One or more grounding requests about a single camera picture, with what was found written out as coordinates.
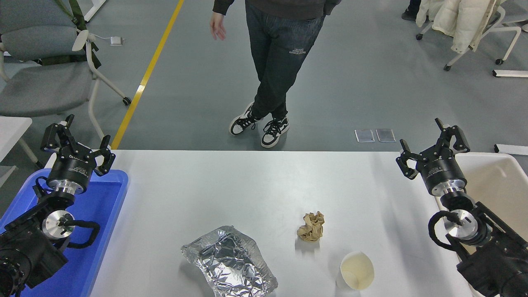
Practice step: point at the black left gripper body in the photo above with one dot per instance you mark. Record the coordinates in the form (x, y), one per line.
(74, 169)

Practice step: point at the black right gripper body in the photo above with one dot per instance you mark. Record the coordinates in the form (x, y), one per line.
(441, 173)

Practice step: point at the tan paper ball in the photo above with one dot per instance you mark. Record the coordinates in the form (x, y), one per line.
(311, 227)

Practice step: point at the white paper cup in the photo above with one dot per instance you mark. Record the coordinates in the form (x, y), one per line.
(357, 270)

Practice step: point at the silver foil tray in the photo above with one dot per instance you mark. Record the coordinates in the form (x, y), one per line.
(231, 264)

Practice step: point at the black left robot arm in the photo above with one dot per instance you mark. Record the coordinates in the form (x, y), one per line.
(24, 247)

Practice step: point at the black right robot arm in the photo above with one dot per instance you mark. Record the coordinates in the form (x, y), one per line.
(495, 264)

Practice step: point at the person's right hand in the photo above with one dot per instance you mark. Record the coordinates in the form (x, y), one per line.
(218, 27)

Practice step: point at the silver floor socket cover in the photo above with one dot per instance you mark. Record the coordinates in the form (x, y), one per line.
(364, 136)
(385, 135)

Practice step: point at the blue plastic tray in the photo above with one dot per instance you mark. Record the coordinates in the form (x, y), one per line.
(99, 214)

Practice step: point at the large pale plastic bin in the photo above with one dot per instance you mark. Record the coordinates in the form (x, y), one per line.
(495, 181)

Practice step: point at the small white side table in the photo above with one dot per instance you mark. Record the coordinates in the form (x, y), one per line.
(12, 128)

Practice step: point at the grey office chair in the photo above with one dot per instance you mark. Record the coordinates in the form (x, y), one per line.
(41, 86)

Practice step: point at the white table foot bar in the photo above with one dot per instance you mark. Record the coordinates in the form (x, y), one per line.
(94, 10)
(511, 149)
(511, 73)

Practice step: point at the white power adapter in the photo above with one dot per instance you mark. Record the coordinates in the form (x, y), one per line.
(116, 41)

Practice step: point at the cream padded coat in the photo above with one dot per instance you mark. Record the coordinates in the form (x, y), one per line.
(453, 20)

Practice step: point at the white-framed office chair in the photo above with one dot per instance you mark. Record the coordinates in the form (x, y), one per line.
(511, 29)

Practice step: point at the person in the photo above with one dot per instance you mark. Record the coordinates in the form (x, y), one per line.
(410, 14)
(280, 53)

